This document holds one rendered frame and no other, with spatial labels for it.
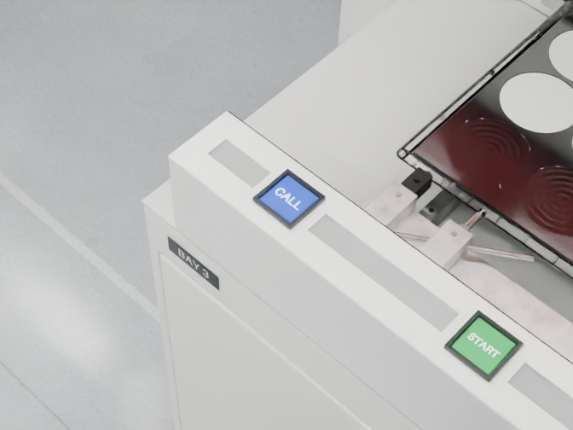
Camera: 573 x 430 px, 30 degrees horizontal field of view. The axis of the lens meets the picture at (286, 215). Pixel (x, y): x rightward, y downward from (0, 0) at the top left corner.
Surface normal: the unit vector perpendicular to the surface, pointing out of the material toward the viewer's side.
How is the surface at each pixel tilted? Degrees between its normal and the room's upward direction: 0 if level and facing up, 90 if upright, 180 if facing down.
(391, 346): 90
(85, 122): 0
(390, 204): 0
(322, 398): 90
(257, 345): 90
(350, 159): 0
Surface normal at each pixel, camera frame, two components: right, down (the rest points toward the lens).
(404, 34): 0.03, -0.59
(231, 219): -0.68, 0.58
